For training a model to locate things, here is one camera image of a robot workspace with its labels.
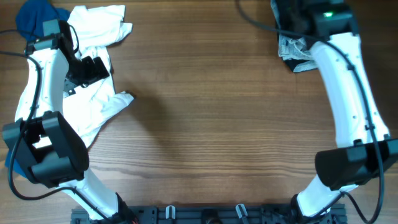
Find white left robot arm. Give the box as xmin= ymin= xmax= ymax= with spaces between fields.
xmin=2 ymin=19 xmax=137 ymax=223

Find blue t-shirt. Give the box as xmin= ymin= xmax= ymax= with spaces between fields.
xmin=4 ymin=0 xmax=72 ymax=178

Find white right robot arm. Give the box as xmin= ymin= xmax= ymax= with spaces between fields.
xmin=271 ymin=1 xmax=397 ymax=218

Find light blue jeans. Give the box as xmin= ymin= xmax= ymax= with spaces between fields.
xmin=270 ymin=0 xmax=318 ymax=73

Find white t-shirt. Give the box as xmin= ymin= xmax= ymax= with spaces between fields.
xmin=15 ymin=5 xmax=134 ymax=146

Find black folded garment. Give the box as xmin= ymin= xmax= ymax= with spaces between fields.
xmin=284 ymin=59 xmax=302 ymax=73

